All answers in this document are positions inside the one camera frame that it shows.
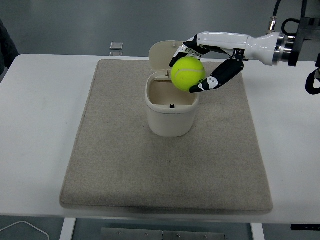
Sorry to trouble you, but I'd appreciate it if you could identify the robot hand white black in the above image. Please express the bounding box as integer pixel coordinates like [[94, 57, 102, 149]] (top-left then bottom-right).
[[169, 31, 280, 94]]

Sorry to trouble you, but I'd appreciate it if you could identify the yellow tennis ball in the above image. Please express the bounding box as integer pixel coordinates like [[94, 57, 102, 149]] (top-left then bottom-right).
[[170, 56, 206, 92]]

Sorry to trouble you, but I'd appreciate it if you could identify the cream plastic bin with lid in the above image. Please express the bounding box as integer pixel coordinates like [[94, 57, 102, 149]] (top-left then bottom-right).
[[145, 40, 200, 138]]

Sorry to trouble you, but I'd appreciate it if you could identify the beige fabric mat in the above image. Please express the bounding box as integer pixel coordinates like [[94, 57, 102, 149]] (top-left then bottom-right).
[[59, 59, 274, 215]]

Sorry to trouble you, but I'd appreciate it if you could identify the white table leg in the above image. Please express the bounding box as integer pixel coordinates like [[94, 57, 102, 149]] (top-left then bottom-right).
[[59, 217, 77, 240], [250, 222, 266, 240]]

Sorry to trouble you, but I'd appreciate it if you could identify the black flat panel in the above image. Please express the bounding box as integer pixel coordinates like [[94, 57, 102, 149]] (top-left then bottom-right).
[[290, 223, 320, 231]]

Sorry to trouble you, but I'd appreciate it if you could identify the person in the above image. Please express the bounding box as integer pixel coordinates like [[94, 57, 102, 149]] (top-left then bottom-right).
[[0, 19, 20, 77]]

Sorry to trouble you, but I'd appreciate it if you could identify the white cable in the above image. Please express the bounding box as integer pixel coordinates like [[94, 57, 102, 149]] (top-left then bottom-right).
[[0, 220, 50, 240]]

